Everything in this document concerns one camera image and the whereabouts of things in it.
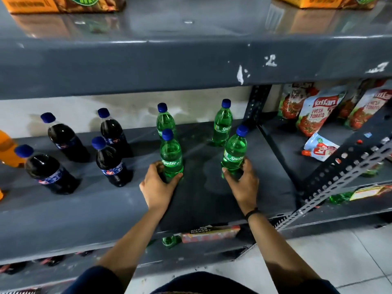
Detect person's left hand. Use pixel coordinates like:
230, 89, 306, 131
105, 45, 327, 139
139, 161, 184, 210

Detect person's right hand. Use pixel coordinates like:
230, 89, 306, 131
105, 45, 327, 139
222, 158, 260, 215

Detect green soda bottle blue cap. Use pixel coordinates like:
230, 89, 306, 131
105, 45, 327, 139
156, 103, 177, 141
221, 125, 249, 180
160, 129, 184, 183
212, 99, 233, 147

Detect person's right forearm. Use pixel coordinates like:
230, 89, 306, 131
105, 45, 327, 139
247, 211, 322, 286

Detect person's left forearm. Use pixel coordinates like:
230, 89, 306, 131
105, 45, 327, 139
97, 203, 167, 283

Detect black wrist band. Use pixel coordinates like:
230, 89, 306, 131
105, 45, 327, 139
244, 207, 262, 221

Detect red flat packet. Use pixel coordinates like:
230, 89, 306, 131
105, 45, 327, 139
181, 225, 241, 244

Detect green bottle lying down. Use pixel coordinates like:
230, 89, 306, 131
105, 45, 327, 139
329, 192, 355, 205
161, 235, 183, 249

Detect dark cola bottle blue cap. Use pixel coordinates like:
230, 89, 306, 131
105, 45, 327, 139
91, 136, 133, 188
41, 112, 90, 163
15, 144, 79, 195
98, 108, 133, 158

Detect grey metal shelf rack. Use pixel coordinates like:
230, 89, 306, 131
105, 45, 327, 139
0, 0, 392, 293
257, 79, 392, 233

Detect small white ketchup pouch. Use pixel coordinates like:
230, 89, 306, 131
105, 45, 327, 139
301, 132, 340, 162

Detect red tomato ketchup pouch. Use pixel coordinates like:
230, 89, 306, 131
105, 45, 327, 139
296, 86, 348, 137
344, 84, 392, 130
277, 82, 319, 120
337, 79, 372, 119

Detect person's dark blue clothing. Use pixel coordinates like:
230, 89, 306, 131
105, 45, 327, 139
63, 266, 341, 294

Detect yellow flat packet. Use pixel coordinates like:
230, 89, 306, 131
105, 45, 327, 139
349, 184, 392, 201

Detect row of dark bottles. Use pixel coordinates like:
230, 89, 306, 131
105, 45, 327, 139
0, 250, 94, 275

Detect orange cardboard box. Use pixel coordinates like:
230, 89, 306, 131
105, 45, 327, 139
273, 0, 380, 10
0, 0, 127, 14

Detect grey slotted angle post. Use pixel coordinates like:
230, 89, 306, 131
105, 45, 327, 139
276, 138, 392, 231

